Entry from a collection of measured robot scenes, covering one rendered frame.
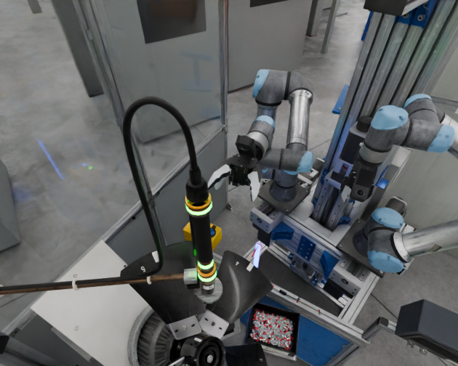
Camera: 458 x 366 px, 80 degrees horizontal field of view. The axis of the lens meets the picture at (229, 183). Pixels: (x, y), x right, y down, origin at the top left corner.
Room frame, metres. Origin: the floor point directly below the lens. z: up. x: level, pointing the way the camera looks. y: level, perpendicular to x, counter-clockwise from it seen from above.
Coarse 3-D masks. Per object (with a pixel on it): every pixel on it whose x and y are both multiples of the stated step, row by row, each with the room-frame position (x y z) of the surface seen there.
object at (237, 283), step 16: (224, 256) 0.53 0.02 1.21; (240, 256) 0.54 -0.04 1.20; (224, 272) 0.47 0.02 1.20; (240, 272) 0.48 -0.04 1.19; (256, 272) 0.48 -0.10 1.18; (224, 288) 0.42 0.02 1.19; (240, 288) 0.42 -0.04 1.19; (256, 288) 0.42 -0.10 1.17; (272, 288) 0.44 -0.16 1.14; (208, 304) 0.36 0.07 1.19; (224, 304) 0.36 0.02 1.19; (240, 304) 0.36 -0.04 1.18
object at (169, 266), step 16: (144, 256) 0.40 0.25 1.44; (176, 256) 0.41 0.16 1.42; (192, 256) 0.42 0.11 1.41; (128, 272) 0.37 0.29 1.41; (160, 272) 0.38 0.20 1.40; (176, 272) 0.38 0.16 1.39; (144, 288) 0.34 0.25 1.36; (160, 288) 0.34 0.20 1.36; (176, 288) 0.34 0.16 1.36; (160, 304) 0.31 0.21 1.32; (176, 304) 0.31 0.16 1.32; (192, 304) 0.31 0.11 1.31; (176, 320) 0.28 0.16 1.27
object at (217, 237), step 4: (188, 224) 0.78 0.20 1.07; (212, 224) 0.78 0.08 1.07; (184, 228) 0.76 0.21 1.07; (188, 228) 0.76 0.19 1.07; (216, 228) 0.76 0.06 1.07; (220, 228) 0.76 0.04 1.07; (184, 232) 0.75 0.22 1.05; (188, 232) 0.74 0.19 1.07; (216, 232) 0.74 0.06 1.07; (220, 232) 0.75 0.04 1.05; (188, 236) 0.74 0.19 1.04; (212, 236) 0.71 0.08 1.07; (216, 236) 0.72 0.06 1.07; (220, 236) 0.75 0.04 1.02; (188, 240) 0.74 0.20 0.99; (212, 240) 0.69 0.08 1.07; (216, 240) 0.72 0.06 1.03; (212, 244) 0.69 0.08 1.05; (216, 244) 0.71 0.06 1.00; (212, 248) 0.69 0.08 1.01
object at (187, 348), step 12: (192, 336) 0.25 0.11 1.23; (204, 336) 0.24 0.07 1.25; (216, 336) 0.25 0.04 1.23; (168, 348) 0.23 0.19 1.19; (180, 348) 0.23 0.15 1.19; (192, 348) 0.21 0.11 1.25; (204, 348) 0.22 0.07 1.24; (216, 348) 0.22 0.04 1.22; (168, 360) 0.20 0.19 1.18; (192, 360) 0.18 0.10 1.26; (204, 360) 0.19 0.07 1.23; (216, 360) 0.19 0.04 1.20
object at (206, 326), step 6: (210, 312) 0.34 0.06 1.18; (204, 318) 0.32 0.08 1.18; (210, 318) 0.32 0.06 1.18; (216, 318) 0.32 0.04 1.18; (204, 324) 0.30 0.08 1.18; (210, 324) 0.30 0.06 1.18; (216, 324) 0.30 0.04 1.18; (222, 324) 0.30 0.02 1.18; (228, 324) 0.30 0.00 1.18; (204, 330) 0.28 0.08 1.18; (210, 330) 0.28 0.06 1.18; (216, 330) 0.28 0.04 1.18; (222, 330) 0.28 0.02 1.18
